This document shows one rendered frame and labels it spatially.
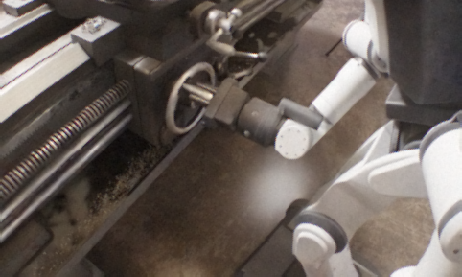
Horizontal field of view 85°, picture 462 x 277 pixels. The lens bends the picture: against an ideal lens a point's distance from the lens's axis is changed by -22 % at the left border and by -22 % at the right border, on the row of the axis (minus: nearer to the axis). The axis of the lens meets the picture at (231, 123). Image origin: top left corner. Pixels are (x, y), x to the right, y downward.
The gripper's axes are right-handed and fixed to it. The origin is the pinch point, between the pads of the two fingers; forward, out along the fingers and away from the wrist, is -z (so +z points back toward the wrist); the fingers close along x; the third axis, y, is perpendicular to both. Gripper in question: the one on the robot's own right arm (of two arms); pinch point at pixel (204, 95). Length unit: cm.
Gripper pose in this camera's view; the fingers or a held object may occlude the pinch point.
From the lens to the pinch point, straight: 73.2
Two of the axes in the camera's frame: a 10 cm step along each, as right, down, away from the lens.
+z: 8.5, 4.2, -3.0
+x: 4.9, -8.5, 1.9
